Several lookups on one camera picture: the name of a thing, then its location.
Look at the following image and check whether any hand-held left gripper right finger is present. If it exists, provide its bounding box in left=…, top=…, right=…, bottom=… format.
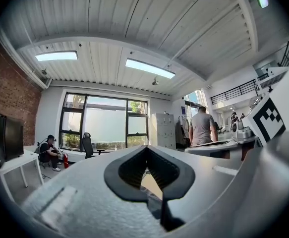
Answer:
left=147, top=144, right=243, bottom=233

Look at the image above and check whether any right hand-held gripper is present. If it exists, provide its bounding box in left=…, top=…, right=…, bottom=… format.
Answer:
left=184, top=95, right=288, bottom=159

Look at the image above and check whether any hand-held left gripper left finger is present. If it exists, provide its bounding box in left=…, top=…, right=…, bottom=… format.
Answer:
left=21, top=144, right=167, bottom=236

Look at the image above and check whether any clothes rack with garments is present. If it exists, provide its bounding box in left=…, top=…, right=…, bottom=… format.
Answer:
left=174, top=115, right=192, bottom=147

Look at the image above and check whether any black office chair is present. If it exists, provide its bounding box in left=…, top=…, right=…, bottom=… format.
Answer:
left=81, top=132, right=106, bottom=160

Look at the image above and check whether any grey locker cabinet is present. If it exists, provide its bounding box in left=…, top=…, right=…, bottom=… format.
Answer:
left=151, top=112, right=177, bottom=150

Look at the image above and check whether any black balcony railing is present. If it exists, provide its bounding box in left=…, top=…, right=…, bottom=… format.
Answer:
left=209, top=79, right=258, bottom=106

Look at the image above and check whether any white desk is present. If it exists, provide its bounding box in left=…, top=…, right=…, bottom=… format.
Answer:
left=0, top=149, right=45, bottom=203

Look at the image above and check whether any black framed window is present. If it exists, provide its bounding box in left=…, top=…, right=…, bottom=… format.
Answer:
left=59, top=92, right=150, bottom=152

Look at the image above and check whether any black stair railing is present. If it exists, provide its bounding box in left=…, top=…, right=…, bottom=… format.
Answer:
left=277, top=41, right=289, bottom=68

